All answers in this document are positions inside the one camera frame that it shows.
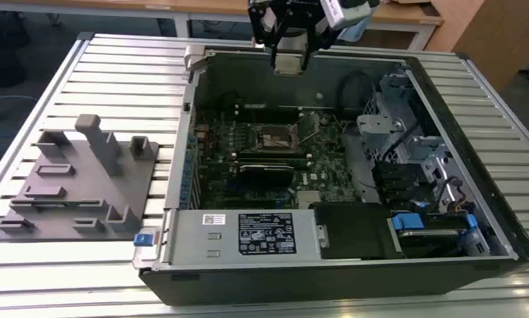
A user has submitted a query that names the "coloured wire bundle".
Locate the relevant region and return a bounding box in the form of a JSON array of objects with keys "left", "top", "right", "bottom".
[{"left": 449, "top": 193, "right": 476, "bottom": 213}]

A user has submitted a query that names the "silver drive cage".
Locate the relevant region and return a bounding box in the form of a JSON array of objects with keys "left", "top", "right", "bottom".
[{"left": 354, "top": 73, "right": 429, "bottom": 156}]

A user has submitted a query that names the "black RAM slot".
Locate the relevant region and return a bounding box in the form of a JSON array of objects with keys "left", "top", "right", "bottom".
[
  {"left": 237, "top": 150, "right": 308, "bottom": 159},
  {"left": 234, "top": 157, "right": 310, "bottom": 166}
]

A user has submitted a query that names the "black graphics card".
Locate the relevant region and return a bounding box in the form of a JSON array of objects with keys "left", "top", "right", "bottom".
[{"left": 237, "top": 164, "right": 297, "bottom": 192}]

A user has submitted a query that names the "black PC case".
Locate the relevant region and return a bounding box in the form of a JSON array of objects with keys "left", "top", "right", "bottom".
[{"left": 130, "top": 42, "right": 529, "bottom": 307}]

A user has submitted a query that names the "CPU socket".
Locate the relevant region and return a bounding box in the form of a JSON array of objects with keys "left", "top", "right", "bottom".
[{"left": 250, "top": 122, "right": 304, "bottom": 152}]

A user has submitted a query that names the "silver CPU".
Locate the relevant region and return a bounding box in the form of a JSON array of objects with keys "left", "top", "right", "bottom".
[{"left": 273, "top": 52, "right": 305, "bottom": 77}]

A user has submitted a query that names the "green RAM stick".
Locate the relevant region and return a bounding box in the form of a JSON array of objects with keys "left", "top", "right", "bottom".
[{"left": 30, "top": 201, "right": 80, "bottom": 211}]

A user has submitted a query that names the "grey parts rack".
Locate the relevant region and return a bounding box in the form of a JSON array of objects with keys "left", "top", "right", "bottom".
[{"left": 0, "top": 114, "right": 160, "bottom": 240}]

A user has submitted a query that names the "silver chipset heatsink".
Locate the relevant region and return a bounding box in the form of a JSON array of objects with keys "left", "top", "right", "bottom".
[{"left": 294, "top": 190, "right": 322, "bottom": 203}]

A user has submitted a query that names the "grey case latch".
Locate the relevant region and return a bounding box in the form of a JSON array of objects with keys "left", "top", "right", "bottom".
[{"left": 182, "top": 45, "right": 208, "bottom": 72}]

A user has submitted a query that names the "metal locking lever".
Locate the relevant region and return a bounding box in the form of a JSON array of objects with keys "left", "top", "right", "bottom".
[{"left": 300, "top": 125, "right": 324, "bottom": 146}]

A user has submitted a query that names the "thick black cable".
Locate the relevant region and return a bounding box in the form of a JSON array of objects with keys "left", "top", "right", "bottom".
[{"left": 381, "top": 123, "right": 422, "bottom": 164}]

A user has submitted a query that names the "green motherboard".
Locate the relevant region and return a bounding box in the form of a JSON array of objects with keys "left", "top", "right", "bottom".
[{"left": 192, "top": 111, "right": 366, "bottom": 210}]

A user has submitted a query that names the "blue network cable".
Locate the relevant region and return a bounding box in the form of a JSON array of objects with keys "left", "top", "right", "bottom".
[{"left": 0, "top": 95, "right": 40, "bottom": 138}]

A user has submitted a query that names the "wooden desk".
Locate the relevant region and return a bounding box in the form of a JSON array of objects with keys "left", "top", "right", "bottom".
[
  {"left": 188, "top": 0, "right": 444, "bottom": 50},
  {"left": 0, "top": 0, "right": 189, "bottom": 39}
]

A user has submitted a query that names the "blue disk carrier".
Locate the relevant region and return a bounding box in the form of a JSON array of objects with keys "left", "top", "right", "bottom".
[{"left": 389, "top": 213, "right": 426, "bottom": 230}]

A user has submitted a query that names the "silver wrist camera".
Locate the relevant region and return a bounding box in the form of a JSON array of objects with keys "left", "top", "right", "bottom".
[{"left": 320, "top": 0, "right": 380, "bottom": 30}]

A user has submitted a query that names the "wooden cabinet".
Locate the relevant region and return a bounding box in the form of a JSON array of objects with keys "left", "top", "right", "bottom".
[{"left": 425, "top": 0, "right": 529, "bottom": 97}]

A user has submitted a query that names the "silver power supply unit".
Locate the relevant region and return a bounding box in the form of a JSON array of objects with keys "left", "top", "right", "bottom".
[{"left": 156, "top": 208, "right": 332, "bottom": 266}]

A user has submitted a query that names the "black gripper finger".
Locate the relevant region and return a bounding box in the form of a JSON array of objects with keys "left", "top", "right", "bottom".
[
  {"left": 248, "top": 0, "right": 292, "bottom": 73},
  {"left": 301, "top": 9, "right": 338, "bottom": 71}
]

